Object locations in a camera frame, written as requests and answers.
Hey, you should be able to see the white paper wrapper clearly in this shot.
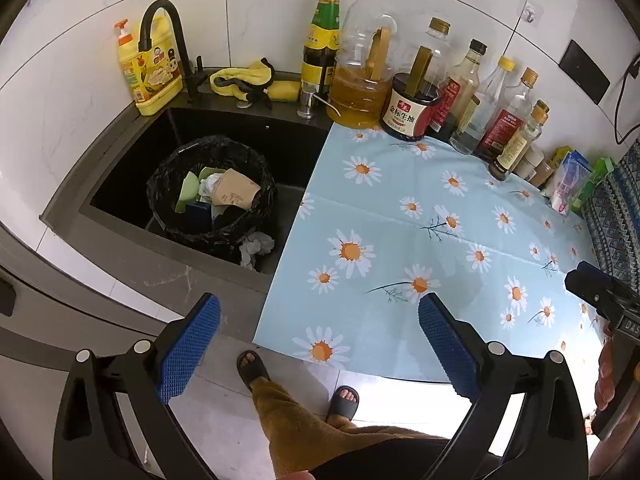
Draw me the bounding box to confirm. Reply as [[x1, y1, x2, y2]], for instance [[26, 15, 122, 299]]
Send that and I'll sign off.
[[240, 232, 274, 269]]

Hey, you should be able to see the blue cardboard box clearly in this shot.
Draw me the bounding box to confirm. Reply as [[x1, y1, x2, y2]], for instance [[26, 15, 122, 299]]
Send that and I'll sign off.
[[184, 200, 212, 219]]

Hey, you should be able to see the brown paper cup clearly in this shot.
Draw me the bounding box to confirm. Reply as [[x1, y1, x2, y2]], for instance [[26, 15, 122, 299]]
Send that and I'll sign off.
[[213, 169, 260, 210]]

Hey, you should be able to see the white tissue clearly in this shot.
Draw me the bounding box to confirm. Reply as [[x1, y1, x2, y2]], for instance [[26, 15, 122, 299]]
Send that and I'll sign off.
[[198, 172, 224, 200]]

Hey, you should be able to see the black trash bag bin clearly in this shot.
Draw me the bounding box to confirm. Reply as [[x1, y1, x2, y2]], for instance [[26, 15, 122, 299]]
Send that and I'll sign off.
[[146, 136, 277, 269]]

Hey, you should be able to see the black kitchen sink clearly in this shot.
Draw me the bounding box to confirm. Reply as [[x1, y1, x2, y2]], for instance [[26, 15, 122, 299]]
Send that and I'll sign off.
[[42, 91, 330, 292]]

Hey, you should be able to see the person right hand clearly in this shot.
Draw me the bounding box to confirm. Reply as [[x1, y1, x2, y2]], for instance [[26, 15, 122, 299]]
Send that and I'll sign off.
[[594, 322, 639, 422]]

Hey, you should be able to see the person left foot sandal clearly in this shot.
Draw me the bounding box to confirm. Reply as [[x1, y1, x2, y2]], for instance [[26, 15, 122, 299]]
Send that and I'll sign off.
[[236, 350, 270, 391]]

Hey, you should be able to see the person foot sandal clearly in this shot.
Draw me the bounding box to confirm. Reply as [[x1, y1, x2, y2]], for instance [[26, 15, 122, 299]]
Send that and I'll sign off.
[[236, 350, 270, 391], [326, 386, 359, 422]]

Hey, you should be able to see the patterned blue cloth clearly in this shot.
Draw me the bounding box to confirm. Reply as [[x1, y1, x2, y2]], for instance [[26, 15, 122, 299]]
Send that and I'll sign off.
[[582, 140, 640, 292]]

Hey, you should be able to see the person right foot sandal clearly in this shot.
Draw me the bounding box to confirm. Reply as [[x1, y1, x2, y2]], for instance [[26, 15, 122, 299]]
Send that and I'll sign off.
[[326, 386, 359, 422]]

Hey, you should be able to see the green carton box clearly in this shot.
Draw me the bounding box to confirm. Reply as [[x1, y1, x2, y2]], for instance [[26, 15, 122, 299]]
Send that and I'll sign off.
[[572, 156, 615, 214]]

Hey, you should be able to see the white plastic package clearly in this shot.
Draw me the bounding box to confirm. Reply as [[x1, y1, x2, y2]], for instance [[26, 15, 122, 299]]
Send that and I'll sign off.
[[550, 151, 591, 216]]

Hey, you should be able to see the brown trouser leg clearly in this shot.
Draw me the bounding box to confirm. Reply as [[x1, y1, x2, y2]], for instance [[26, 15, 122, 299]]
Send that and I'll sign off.
[[252, 377, 447, 478]]

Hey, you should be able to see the daisy print blue tablecloth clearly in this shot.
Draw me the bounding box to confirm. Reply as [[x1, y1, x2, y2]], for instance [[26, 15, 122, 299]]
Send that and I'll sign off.
[[254, 126, 600, 383]]

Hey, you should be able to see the brown powder spice jar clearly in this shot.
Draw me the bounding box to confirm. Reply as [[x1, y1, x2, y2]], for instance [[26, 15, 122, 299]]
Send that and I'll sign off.
[[528, 159, 555, 188]]

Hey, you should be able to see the tan lid spice jar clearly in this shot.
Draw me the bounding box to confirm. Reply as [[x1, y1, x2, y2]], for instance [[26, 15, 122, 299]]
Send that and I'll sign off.
[[513, 144, 544, 180]]

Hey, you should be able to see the cream label sesame oil bottle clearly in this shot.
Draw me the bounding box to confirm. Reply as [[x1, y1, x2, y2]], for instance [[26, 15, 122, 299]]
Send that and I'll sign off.
[[488, 100, 549, 181]]

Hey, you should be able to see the yellow cap clear bottle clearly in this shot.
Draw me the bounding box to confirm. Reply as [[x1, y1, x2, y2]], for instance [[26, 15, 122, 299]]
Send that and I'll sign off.
[[449, 55, 515, 155]]

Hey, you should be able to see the red label sauce bottle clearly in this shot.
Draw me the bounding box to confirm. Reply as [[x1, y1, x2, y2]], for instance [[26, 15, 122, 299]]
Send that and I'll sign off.
[[474, 67, 538, 162]]

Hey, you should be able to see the dark soy sauce jug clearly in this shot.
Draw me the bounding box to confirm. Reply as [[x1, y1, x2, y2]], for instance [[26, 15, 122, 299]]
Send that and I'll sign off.
[[381, 18, 451, 142]]

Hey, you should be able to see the black cap vinegar bottle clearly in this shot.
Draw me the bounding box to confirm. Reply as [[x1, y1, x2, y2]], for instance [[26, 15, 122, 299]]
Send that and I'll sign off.
[[427, 39, 487, 142]]

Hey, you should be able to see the yellow dish soap bottle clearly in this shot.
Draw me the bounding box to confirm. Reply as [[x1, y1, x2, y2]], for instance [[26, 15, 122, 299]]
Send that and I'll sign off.
[[114, 14, 183, 116]]

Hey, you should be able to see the black sink faucet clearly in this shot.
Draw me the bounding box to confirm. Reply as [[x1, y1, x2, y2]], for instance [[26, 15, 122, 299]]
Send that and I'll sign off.
[[138, 0, 207, 103]]

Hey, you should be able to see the small drinking glass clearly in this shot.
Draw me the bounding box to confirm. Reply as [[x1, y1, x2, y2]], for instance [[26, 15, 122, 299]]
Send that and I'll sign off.
[[296, 81, 318, 119]]

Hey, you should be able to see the tall oyster sauce bottle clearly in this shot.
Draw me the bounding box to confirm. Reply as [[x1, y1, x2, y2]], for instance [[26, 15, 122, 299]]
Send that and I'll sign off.
[[300, 0, 340, 98]]

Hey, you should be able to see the large cooking oil jug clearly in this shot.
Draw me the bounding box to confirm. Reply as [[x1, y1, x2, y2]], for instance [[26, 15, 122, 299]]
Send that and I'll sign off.
[[326, 0, 399, 129]]

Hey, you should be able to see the black power cable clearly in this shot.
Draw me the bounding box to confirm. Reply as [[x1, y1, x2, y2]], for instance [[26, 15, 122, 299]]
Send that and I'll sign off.
[[612, 54, 640, 148]]

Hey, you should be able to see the black wall outlet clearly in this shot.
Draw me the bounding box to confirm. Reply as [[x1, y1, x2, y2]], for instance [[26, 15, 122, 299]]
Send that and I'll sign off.
[[559, 39, 611, 105]]

